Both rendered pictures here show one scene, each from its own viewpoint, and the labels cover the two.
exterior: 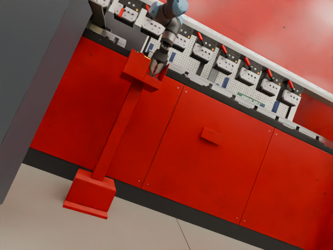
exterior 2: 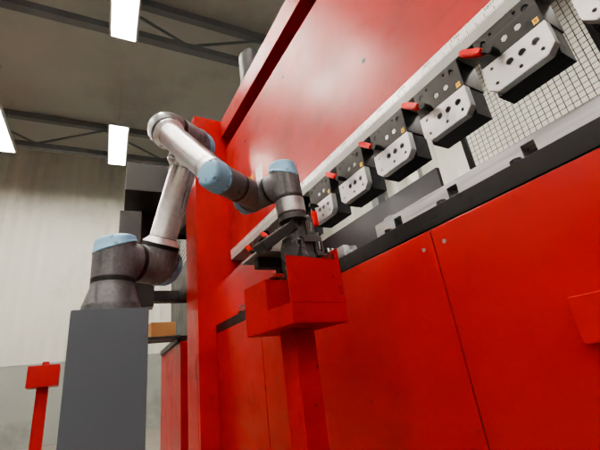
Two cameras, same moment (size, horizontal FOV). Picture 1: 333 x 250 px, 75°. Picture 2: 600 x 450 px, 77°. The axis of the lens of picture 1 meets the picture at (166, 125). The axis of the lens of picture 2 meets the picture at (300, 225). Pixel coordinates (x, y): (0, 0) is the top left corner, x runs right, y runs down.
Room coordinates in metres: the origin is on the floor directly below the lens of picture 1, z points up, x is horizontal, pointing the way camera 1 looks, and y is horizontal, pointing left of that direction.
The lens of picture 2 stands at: (0.83, -0.65, 0.56)
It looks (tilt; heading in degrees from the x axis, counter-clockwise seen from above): 22 degrees up; 68
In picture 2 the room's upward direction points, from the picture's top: 8 degrees counter-clockwise
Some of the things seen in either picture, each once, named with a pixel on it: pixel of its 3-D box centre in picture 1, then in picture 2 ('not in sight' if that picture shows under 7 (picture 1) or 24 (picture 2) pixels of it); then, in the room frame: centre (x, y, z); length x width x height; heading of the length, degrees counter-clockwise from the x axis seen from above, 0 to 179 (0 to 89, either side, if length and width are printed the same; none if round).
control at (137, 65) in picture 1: (144, 68); (292, 292); (1.14, 0.22, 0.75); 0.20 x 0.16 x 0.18; 107
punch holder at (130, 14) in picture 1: (128, 10); (329, 201); (1.46, 0.56, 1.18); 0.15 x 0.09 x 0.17; 100
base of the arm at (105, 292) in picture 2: not in sight; (112, 296); (0.71, 0.51, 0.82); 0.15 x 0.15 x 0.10
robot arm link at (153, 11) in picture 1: (162, 13); (251, 195); (1.07, 0.24, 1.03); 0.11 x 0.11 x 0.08; 38
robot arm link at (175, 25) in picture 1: (173, 25); (284, 182); (1.14, 0.17, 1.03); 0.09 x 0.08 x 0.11; 128
